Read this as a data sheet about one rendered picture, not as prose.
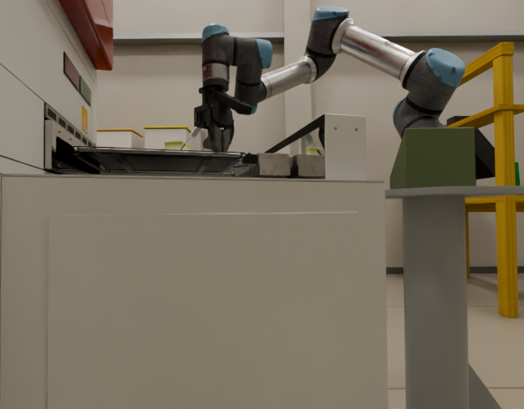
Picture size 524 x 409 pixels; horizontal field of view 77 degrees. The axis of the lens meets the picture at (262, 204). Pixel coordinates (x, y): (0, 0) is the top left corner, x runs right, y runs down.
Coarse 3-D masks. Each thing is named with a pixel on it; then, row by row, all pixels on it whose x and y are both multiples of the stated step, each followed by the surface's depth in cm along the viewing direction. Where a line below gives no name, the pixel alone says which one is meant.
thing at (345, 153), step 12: (324, 120) 67; (336, 120) 67; (348, 120) 68; (360, 120) 69; (336, 132) 67; (348, 132) 68; (360, 132) 69; (336, 144) 67; (348, 144) 68; (360, 144) 69; (336, 156) 67; (348, 156) 68; (360, 156) 69; (336, 168) 67; (348, 168) 68; (360, 168) 68
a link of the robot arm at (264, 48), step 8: (240, 40) 90; (248, 40) 90; (256, 40) 90; (264, 40) 92; (240, 48) 89; (248, 48) 90; (256, 48) 90; (264, 48) 90; (272, 48) 92; (240, 56) 90; (248, 56) 90; (256, 56) 91; (264, 56) 91; (272, 56) 92; (232, 64) 92; (240, 64) 92; (248, 64) 92; (256, 64) 92; (264, 64) 93; (240, 72) 95; (248, 72) 94; (256, 72) 94; (240, 80) 96; (248, 80) 95; (256, 80) 96
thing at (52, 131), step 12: (48, 120) 63; (48, 132) 63; (60, 132) 68; (48, 144) 63; (72, 144) 76; (84, 144) 87; (48, 156) 63; (84, 156) 90; (48, 168) 63; (60, 168) 68; (72, 168) 76
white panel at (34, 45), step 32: (0, 0) 47; (32, 0) 58; (0, 32) 47; (32, 32) 58; (64, 32) 75; (0, 64) 47; (32, 64) 58; (64, 64) 74; (0, 96) 47; (32, 96) 58; (64, 96) 74; (96, 96) 106; (0, 128) 47; (32, 128) 58; (96, 128) 105; (0, 160) 47; (32, 160) 57
